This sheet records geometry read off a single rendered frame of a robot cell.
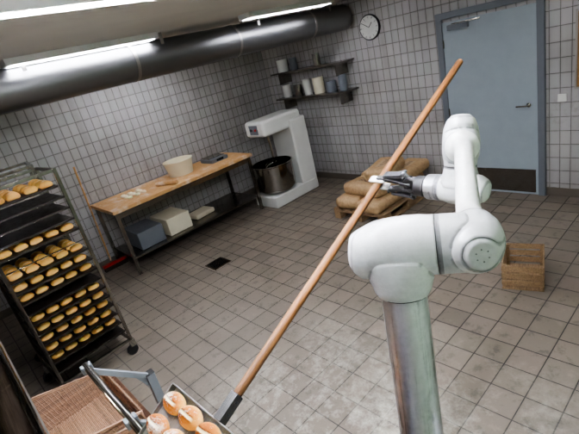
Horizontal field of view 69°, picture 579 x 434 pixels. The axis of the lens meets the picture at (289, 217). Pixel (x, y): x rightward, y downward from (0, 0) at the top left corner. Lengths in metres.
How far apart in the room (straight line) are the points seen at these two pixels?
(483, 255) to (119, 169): 5.82
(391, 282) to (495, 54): 4.65
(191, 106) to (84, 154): 1.76
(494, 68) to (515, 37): 0.36
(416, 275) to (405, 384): 0.26
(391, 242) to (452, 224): 0.13
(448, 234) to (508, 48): 4.56
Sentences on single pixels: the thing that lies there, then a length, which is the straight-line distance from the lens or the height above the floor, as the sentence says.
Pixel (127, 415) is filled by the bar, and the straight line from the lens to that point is 1.73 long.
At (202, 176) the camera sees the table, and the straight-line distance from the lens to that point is 5.96.
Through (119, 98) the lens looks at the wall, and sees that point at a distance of 6.42.
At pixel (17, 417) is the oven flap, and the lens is 1.59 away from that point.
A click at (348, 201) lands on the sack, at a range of 5.43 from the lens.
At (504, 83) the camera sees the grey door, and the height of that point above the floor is 1.30.
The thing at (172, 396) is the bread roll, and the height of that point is 1.28.
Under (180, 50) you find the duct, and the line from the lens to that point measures 4.48.
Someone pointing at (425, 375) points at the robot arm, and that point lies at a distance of 1.05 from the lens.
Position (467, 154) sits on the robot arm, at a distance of 1.30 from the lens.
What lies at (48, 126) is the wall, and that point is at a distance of 6.13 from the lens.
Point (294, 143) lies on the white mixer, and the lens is 6.66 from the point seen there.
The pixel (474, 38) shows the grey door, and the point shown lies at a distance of 5.51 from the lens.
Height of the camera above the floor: 2.21
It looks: 21 degrees down
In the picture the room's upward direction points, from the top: 14 degrees counter-clockwise
